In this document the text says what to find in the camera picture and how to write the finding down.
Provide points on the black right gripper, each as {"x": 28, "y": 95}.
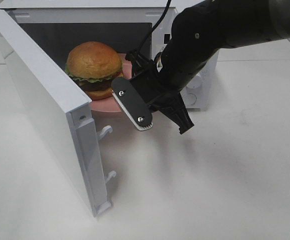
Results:
{"x": 160, "y": 97}

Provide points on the round white door button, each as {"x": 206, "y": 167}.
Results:
{"x": 189, "y": 99}

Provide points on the pink round plate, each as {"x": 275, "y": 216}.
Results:
{"x": 109, "y": 105}

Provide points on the burger with lettuce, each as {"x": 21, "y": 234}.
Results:
{"x": 93, "y": 66}

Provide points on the white microwave door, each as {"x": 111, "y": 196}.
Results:
{"x": 60, "y": 112}

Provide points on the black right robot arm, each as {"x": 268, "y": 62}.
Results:
{"x": 197, "y": 33}

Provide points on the lower white timer knob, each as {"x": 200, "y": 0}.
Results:
{"x": 195, "y": 82}

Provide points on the white warning label sticker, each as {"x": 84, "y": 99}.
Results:
{"x": 159, "y": 48}

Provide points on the white microwave oven body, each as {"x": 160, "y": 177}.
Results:
{"x": 57, "y": 26}

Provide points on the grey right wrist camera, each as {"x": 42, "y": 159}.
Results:
{"x": 131, "y": 104}

